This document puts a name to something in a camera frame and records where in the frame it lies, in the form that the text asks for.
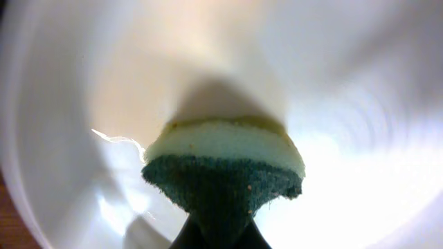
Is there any white plate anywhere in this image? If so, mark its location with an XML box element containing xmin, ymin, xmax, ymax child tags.
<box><xmin>1</xmin><ymin>0</ymin><xmax>442</xmax><ymax>248</ymax></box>

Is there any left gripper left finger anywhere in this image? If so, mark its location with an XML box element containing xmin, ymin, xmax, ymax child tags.
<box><xmin>169</xmin><ymin>215</ymin><xmax>208</xmax><ymax>249</ymax></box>

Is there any green scrubbing sponge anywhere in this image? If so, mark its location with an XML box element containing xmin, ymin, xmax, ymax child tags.
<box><xmin>141</xmin><ymin>116</ymin><xmax>305</xmax><ymax>248</ymax></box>

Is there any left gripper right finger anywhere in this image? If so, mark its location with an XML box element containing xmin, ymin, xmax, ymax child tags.
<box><xmin>238</xmin><ymin>221</ymin><xmax>271</xmax><ymax>249</ymax></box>

